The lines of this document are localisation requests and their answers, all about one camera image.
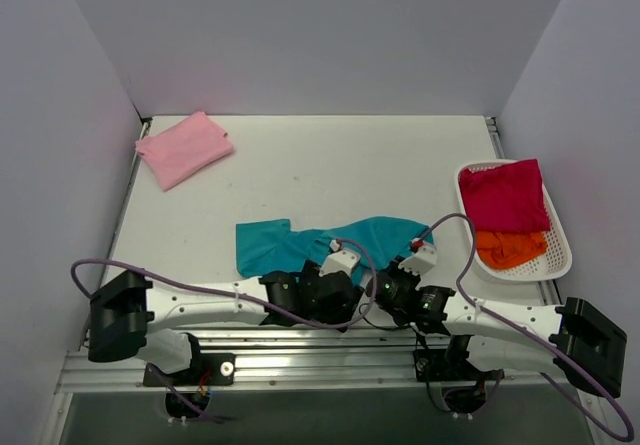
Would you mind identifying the teal t shirt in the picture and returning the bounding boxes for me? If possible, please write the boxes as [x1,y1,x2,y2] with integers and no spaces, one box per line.
[235,216,427,278]

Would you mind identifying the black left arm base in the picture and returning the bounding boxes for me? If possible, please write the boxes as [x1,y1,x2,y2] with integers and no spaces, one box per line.
[136,330,236,386]

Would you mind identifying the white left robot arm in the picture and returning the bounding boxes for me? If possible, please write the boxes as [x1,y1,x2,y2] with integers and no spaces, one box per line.
[88,250,360,384]

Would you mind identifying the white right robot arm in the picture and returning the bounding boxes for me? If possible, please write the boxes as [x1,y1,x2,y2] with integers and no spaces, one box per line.
[365,260,627,398]

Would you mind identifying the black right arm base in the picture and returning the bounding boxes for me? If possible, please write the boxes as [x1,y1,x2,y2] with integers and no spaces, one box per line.
[412,335,503,383]

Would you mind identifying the orange t shirt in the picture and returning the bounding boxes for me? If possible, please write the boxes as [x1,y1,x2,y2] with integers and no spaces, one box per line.
[476,231,547,270]

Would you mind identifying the crimson red t shirt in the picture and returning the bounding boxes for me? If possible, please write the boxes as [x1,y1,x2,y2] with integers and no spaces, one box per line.
[458,159,551,234]

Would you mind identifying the white plastic basket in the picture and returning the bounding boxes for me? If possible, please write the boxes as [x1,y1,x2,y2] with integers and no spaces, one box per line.
[454,159,572,284]

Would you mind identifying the folded pink t shirt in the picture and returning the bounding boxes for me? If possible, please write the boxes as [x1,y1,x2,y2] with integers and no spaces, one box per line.
[135,111,234,192]

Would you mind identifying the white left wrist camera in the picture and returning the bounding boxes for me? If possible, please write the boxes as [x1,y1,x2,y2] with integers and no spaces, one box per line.
[319,240,361,277]

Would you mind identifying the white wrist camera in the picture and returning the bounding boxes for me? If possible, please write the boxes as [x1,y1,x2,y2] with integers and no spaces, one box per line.
[398,238,438,276]
[319,240,361,277]

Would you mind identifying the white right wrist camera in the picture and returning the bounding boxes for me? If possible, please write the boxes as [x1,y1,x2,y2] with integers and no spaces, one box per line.
[398,238,438,276]

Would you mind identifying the aluminium mounting rail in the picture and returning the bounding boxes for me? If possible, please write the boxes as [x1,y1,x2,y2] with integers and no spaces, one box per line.
[54,325,599,394]

